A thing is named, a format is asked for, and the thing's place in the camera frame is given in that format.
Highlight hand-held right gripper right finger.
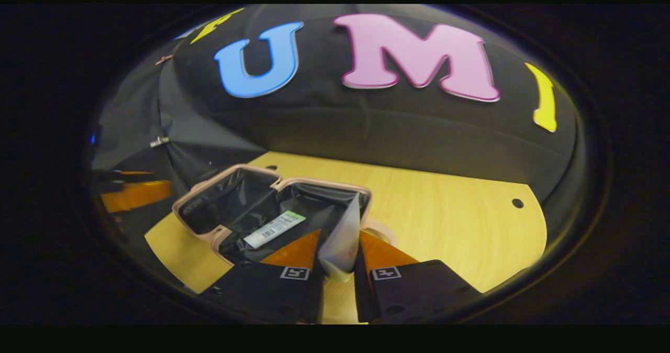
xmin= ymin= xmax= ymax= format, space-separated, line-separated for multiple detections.
xmin=353 ymin=230 xmax=482 ymax=325

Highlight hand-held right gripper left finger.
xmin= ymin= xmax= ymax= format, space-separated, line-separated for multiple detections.
xmin=202 ymin=229 xmax=327 ymax=325

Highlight silver grey tube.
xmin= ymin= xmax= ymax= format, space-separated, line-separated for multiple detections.
xmin=318 ymin=201 xmax=362 ymax=283

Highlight white tube with green end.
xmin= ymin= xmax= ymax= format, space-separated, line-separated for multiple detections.
xmin=243 ymin=211 xmax=307 ymax=250

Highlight pink scalloped suitcase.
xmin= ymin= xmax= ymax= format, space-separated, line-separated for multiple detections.
xmin=172 ymin=163 xmax=396 ymax=267

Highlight black backdrop cloth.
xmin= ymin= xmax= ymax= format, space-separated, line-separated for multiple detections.
xmin=89 ymin=5 xmax=579 ymax=223

